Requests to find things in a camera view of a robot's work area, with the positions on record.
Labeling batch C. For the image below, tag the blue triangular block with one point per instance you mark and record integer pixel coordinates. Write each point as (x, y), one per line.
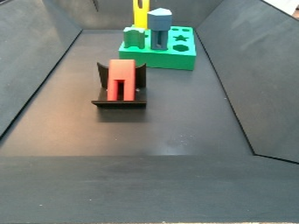
(159, 19)

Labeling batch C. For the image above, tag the green notched block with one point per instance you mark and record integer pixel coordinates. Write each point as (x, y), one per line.
(135, 37)

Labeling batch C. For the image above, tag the red square-circle object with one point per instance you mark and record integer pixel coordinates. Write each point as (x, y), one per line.
(122, 72)

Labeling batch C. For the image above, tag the yellow rectangular block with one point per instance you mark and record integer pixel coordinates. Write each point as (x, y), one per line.
(141, 9)

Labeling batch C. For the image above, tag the black curved fixture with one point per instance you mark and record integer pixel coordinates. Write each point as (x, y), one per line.
(121, 103)

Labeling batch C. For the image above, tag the green foam shape-sorter base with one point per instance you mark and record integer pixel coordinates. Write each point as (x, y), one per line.
(178, 57)

